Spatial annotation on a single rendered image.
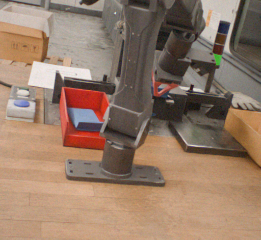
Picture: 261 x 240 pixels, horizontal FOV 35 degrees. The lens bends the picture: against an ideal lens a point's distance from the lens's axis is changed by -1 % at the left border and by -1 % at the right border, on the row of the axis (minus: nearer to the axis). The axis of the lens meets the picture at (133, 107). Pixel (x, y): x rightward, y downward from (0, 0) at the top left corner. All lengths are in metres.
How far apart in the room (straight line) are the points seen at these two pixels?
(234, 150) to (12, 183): 0.57
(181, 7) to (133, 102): 0.23
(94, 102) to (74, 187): 0.42
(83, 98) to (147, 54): 0.45
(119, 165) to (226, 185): 0.25
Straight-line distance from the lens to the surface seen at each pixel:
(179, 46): 0.97
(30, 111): 1.03
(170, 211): 0.77
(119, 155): 0.79
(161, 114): 1.20
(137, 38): 0.72
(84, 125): 1.00
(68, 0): 10.38
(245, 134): 1.14
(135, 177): 0.83
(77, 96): 1.15
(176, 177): 0.90
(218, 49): 1.40
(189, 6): 0.89
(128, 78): 0.75
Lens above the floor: 1.30
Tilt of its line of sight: 18 degrees down
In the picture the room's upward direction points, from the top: 12 degrees clockwise
